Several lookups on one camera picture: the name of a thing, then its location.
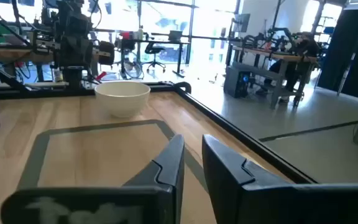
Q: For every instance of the black desk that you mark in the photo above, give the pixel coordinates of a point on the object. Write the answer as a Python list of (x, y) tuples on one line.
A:
[(179, 59)]

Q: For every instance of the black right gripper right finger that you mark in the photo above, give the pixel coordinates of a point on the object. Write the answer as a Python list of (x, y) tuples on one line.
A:
[(259, 202)]

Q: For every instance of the person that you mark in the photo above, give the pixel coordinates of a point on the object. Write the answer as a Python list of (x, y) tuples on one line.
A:
[(306, 46)]

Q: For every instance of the black background robot arms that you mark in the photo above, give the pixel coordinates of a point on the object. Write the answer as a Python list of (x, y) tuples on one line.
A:
[(275, 39)]

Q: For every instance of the black office chair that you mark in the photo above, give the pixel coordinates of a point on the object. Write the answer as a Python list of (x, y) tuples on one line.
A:
[(154, 49)]

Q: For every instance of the grey-bordered placemat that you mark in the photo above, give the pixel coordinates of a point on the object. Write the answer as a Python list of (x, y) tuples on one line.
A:
[(104, 155)]

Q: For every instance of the black table frame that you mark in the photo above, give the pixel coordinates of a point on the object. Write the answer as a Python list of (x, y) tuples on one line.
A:
[(228, 128)]

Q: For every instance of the wooden workbench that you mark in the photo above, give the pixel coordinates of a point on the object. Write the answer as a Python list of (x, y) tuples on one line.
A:
[(278, 57)]

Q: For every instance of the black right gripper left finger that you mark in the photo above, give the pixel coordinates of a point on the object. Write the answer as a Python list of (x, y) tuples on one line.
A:
[(154, 205)]

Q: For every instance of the white ceramic bowl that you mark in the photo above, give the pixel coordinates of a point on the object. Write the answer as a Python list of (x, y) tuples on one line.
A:
[(122, 99)]

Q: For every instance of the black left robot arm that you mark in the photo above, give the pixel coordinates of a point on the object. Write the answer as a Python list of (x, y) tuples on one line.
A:
[(71, 18)]

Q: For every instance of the black computer tower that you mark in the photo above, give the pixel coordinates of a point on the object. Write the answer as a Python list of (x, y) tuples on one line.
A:
[(236, 82)]

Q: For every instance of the black curtain panel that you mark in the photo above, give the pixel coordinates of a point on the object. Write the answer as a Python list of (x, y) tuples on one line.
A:
[(346, 49)]

